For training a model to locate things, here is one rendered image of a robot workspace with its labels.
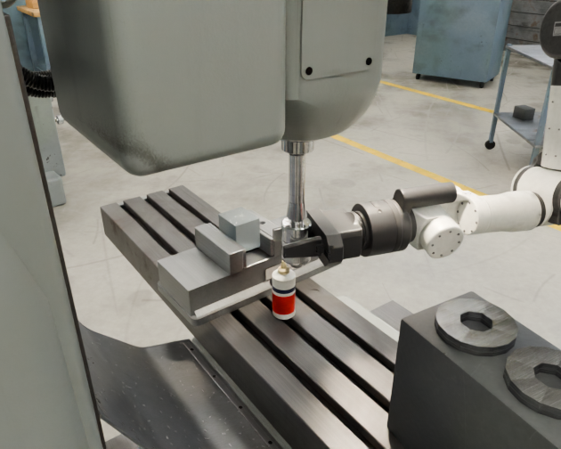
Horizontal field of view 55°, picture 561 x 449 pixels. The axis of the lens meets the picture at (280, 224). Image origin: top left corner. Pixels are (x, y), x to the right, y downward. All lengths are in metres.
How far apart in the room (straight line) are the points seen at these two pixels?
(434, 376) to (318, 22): 0.42
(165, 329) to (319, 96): 1.96
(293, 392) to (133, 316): 1.84
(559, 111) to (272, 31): 0.62
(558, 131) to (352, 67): 0.49
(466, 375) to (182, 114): 0.39
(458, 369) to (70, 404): 0.39
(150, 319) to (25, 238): 2.13
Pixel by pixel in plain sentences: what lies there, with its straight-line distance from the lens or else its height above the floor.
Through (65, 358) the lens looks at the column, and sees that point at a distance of 0.53.
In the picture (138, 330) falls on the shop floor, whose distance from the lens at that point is 2.52.
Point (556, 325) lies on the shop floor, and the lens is 2.76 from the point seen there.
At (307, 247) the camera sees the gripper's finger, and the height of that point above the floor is 1.13.
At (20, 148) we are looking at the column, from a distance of 0.44.
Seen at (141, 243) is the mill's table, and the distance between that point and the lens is 1.21.
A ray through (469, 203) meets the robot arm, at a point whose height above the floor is 1.15.
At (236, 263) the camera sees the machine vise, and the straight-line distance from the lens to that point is 0.94.
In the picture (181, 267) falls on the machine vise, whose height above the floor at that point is 1.03.
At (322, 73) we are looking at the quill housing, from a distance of 0.64.
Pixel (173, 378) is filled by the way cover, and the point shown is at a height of 0.90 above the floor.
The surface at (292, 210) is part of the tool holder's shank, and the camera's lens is 0.80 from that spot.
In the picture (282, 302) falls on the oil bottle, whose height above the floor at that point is 1.00.
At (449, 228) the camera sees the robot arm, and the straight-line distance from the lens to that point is 0.87.
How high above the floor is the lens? 1.55
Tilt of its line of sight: 28 degrees down
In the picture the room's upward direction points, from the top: straight up
